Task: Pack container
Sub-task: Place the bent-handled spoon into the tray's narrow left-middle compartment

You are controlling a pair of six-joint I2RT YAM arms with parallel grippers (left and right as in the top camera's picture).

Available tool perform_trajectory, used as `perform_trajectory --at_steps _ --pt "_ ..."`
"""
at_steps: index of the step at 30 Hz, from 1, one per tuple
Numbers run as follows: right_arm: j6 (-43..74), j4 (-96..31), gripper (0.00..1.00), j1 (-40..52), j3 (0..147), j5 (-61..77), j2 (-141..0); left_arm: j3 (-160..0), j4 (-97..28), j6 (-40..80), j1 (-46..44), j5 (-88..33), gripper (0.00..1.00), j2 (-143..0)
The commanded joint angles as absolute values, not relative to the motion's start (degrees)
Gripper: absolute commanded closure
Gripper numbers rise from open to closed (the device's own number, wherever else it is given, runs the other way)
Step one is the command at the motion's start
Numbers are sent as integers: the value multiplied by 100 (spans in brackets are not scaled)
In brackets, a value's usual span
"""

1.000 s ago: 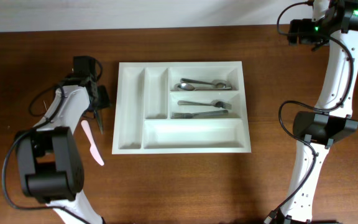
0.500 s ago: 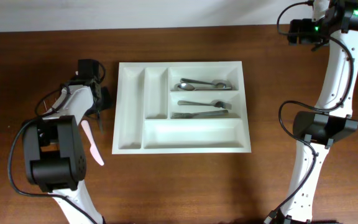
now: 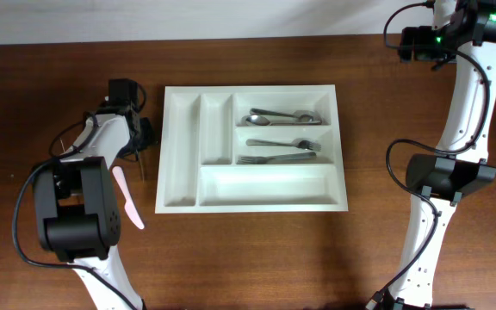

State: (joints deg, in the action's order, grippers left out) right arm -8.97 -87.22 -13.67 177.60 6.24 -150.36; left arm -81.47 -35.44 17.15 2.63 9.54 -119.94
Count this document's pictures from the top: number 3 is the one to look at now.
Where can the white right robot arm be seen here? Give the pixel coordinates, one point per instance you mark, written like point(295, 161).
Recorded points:
point(462, 33)

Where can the large silver spoon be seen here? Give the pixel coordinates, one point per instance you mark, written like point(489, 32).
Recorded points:
point(258, 120)
point(298, 117)

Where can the small bent metal spoon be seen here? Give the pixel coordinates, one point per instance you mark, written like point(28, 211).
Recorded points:
point(141, 167)

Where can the white plastic cutlery tray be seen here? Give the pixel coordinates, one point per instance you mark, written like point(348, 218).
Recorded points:
point(204, 133)

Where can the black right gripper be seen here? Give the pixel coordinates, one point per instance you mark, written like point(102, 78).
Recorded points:
point(423, 52)

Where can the metal tweezers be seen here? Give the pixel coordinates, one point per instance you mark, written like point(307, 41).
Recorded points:
point(62, 145)

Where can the pink plastic knife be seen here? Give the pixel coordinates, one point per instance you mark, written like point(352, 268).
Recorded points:
point(129, 205)

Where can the silver fork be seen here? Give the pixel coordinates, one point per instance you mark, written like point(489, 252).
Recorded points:
point(302, 144)
point(276, 158)

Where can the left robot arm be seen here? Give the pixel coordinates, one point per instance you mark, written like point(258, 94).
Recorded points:
point(77, 211)

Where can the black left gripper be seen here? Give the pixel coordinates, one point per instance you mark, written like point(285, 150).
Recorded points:
point(149, 137)

